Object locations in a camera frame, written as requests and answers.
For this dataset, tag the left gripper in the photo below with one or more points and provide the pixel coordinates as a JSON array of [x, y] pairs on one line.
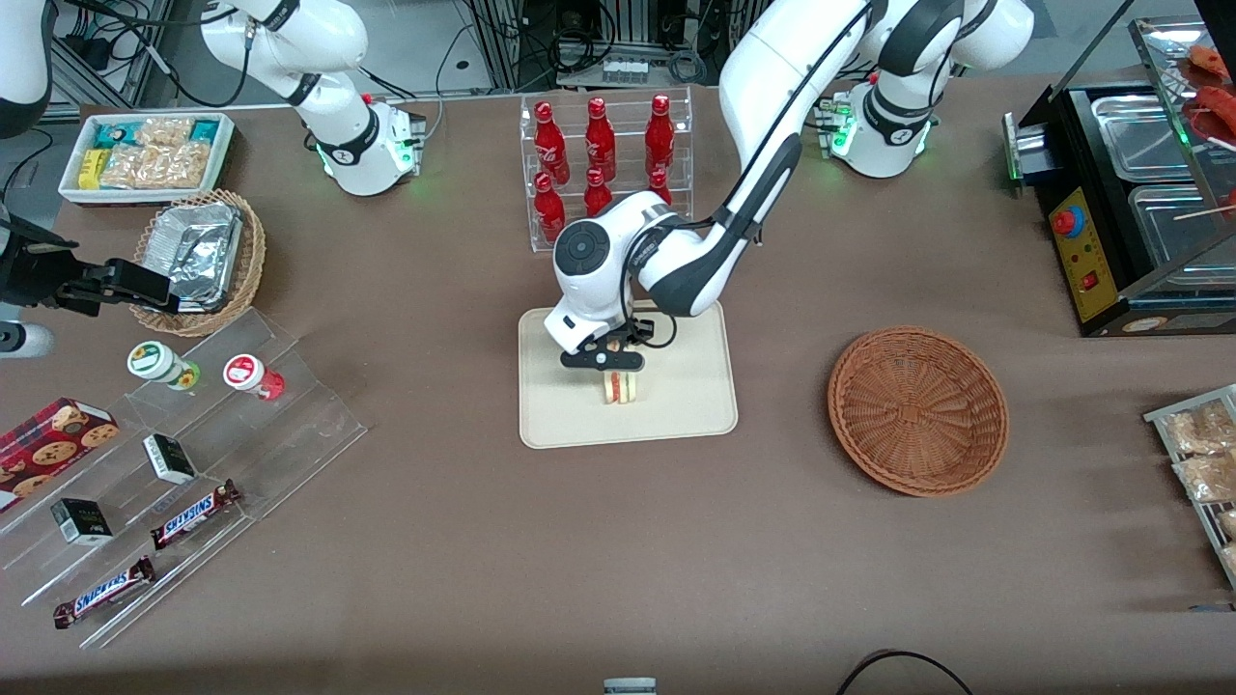
[[622, 334]]

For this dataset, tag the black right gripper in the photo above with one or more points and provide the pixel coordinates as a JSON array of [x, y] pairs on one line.
[[37, 274]]

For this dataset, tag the triangular sandwich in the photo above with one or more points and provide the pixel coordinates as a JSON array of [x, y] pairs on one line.
[[621, 387]]

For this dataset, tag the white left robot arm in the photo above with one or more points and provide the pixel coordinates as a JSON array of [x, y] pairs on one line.
[[772, 97]]

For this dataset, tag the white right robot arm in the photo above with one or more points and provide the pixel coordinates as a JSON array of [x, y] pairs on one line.
[[357, 145]]

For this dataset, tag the beige plastic tray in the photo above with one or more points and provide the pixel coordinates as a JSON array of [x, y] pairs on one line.
[[686, 405]]

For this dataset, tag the silver foil tray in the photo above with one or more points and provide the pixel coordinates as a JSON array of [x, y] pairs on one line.
[[198, 251]]

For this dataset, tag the tan wicker basket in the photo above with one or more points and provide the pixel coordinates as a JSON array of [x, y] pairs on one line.
[[253, 251]]

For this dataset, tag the round brown wicker basket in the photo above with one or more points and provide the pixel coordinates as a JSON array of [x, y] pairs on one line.
[[917, 410]]

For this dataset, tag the green lid cup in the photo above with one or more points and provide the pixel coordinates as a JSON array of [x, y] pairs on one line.
[[154, 362]]

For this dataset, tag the yellow snack pack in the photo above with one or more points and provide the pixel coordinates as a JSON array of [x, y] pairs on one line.
[[92, 169]]

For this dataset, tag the large clear cracker bag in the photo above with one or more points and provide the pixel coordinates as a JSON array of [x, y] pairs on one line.
[[159, 166]]

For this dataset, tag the teal snack pack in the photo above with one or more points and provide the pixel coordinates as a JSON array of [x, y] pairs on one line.
[[111, 133], [206, 130]]

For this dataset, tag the red lid cup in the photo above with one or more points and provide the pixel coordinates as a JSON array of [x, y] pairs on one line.
[[246, 373]]

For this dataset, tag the red cola bottle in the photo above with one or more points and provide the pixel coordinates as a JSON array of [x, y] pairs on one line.
[[660, 133], [659, 181], [547, 208], [550, 140], [598, 193], [600, 137]]

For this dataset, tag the small clear cracker bag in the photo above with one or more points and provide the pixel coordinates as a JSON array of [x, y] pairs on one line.
[[164, 130]]

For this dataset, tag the red cookie box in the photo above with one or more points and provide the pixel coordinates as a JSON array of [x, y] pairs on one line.
[[48, 449]]

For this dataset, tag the small black box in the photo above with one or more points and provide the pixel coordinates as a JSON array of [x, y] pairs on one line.
[[82, 521], [170, 458]]

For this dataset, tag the white rectangular snack bin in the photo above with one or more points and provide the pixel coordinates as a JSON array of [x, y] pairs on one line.
[[224, 145]]

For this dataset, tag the clear acrylic bottle rack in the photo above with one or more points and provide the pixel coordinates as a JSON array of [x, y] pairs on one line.
[[526, 174]]

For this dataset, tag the clear acrylic stepped shelf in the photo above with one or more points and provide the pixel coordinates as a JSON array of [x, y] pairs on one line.
[[290, 425]]

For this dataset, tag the snickers chocolate bar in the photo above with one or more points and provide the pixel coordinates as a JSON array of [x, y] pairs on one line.
[[104, 592], [193, 514]]

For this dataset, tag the white power strip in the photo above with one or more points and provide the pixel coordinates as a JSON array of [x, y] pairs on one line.
[[625, 70]]

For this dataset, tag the grey device edge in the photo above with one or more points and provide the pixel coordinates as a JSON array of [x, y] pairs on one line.
[[630, 686]]

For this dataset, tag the red emergency button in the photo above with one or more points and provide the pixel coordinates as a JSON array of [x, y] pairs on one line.
[[1066, 222]]

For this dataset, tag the black food warmer cabinet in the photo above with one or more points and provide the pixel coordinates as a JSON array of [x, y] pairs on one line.
[[1067, 135]]

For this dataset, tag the steel food pan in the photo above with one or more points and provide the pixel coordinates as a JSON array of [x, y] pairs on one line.
[[1168, 227], [1144, 140]]

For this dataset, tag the clear bag of pastry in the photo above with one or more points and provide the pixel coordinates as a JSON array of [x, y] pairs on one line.
[[1202, 430], [1207, 478]]

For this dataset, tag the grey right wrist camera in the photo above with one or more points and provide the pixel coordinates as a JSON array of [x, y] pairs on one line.
[[29, 341]]

